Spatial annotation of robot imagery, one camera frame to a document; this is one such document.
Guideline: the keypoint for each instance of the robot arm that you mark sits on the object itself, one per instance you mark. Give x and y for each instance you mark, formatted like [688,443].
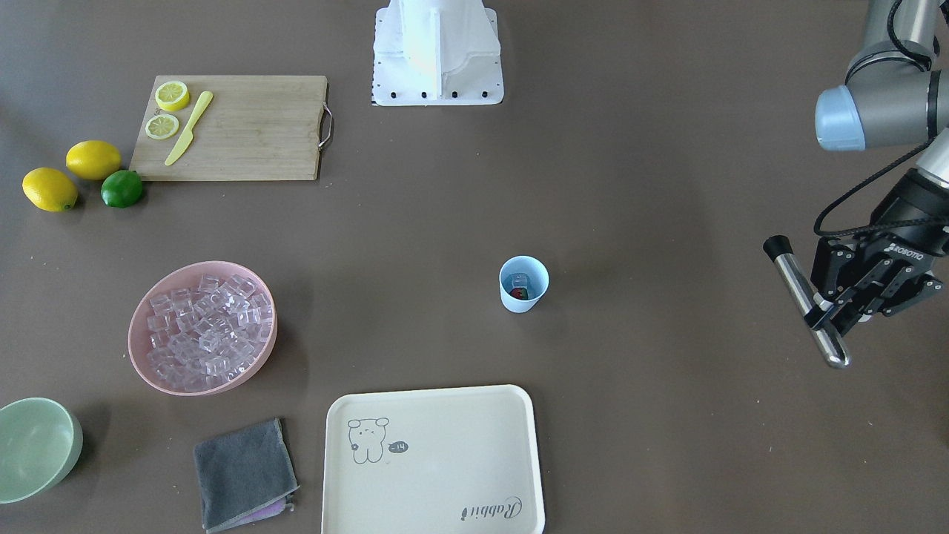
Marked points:
[892,95]

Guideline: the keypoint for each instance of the green lime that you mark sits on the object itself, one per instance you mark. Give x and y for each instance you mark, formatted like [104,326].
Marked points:
[122,189]

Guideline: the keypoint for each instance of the clear ice cubes heap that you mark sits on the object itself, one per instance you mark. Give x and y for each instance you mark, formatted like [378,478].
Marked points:
[207,330]

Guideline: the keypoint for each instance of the pink bowl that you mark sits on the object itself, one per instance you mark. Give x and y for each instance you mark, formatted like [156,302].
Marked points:
[200,334]

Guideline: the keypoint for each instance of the yellow plastic knife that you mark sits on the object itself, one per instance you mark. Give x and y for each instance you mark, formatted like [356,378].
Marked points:
[186,137]

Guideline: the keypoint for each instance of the ice cube in cup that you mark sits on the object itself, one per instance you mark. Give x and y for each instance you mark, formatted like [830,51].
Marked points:
[520,279]

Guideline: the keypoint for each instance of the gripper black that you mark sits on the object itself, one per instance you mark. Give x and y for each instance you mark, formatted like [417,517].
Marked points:
[910,205]

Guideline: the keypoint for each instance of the cream serving tray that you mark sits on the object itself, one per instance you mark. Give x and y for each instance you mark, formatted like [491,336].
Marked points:
[454,460]

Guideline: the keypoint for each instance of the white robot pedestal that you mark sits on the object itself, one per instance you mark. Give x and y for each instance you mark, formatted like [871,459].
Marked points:
[436,53]

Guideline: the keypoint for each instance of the lemon half slice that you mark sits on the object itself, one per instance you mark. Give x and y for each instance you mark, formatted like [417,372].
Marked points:
[173,95]
[161,127]

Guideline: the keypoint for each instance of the light blue cup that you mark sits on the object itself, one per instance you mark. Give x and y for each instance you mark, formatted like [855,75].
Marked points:
[540,280]

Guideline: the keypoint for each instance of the green bowl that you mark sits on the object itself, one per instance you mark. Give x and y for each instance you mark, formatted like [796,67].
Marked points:
[41,442]

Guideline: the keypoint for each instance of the whole yellow lemon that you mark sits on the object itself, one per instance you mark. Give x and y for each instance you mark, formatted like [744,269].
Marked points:
[50,190]
[93,159]

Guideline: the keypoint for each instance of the grey microfibre cloth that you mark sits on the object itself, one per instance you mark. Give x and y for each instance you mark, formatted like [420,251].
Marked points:
[244,476]

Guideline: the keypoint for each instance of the steel muddler black tip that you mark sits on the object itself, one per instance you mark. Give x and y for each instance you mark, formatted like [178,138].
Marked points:
[828,340]

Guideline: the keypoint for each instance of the wooden cutting board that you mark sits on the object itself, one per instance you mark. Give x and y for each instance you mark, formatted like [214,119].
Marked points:
[257,127]

